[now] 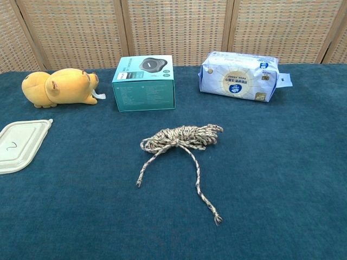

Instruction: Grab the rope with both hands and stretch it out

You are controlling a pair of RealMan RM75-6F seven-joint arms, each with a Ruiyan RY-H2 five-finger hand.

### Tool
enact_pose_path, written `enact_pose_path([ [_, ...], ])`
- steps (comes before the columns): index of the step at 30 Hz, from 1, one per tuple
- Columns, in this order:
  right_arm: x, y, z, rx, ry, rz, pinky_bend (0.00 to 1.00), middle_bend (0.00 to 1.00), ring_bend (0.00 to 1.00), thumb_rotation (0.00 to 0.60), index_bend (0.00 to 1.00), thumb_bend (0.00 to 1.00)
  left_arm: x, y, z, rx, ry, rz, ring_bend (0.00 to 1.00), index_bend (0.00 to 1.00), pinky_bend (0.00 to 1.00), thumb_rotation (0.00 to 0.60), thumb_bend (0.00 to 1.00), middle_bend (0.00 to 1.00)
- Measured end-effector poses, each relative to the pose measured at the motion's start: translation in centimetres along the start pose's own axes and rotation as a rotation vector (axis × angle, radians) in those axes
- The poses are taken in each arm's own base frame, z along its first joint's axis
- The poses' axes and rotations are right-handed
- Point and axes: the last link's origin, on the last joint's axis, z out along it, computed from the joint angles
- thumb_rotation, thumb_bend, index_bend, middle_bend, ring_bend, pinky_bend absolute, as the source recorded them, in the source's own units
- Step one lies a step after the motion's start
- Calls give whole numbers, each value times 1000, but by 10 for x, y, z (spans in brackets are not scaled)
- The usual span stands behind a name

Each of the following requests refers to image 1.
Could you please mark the teal product box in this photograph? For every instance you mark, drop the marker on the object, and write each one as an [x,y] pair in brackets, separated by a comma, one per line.
[143,94]

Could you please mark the teal felt table cover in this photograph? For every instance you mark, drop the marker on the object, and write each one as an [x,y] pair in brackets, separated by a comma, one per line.
[81,216]

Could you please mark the beige food container lid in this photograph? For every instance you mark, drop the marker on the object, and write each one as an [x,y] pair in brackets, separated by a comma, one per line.
[21,143]

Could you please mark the white blue tissue pack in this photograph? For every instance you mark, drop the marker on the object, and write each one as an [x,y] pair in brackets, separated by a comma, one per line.
[238,78]

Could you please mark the woven bamboo folding screen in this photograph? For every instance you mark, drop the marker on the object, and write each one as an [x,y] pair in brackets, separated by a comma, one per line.
[176,27]

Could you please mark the yellow plush animal toy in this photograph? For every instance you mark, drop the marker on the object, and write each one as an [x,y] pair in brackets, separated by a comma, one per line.
[67,86]

